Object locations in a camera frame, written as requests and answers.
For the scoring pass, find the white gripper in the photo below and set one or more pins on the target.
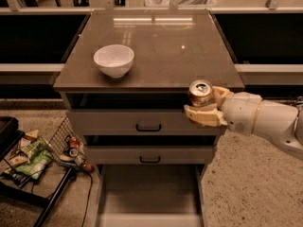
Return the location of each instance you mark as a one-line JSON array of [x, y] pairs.
[[242, 112]]

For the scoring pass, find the orange soda can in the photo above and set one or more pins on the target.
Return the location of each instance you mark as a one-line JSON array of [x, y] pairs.
[[201, 93]]

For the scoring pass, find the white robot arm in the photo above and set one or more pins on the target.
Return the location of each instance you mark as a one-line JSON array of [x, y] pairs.
[[279, 124]]

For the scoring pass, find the grey drawer cabinet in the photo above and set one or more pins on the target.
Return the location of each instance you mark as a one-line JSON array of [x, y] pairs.
[[171, 49]]

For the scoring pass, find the middle grey drawer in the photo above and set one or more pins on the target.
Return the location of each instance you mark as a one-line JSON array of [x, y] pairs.
[[150, 149]]

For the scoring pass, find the grey drawer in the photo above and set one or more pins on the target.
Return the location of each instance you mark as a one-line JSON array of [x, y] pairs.
[[151, 196], [150, 149], [132, 114]]

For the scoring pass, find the bottom grey drawer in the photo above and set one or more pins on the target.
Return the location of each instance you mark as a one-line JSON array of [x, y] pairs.
[[151, 196]]

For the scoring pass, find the top grey drawer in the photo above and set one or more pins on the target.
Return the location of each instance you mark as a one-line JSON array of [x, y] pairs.
[[132, 114]]

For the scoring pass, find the red soda can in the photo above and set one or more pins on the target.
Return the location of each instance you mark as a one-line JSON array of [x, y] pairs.
[[74, 143]]

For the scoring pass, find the white ceramic bowl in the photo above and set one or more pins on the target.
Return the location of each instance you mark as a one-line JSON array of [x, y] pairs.
[[114, 60]]

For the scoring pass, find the green snack bag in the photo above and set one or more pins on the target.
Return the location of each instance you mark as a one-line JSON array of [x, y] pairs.
[[38, 157]]

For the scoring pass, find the black wire basket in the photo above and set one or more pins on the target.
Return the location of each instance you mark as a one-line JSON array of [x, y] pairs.
[[72, 159]]

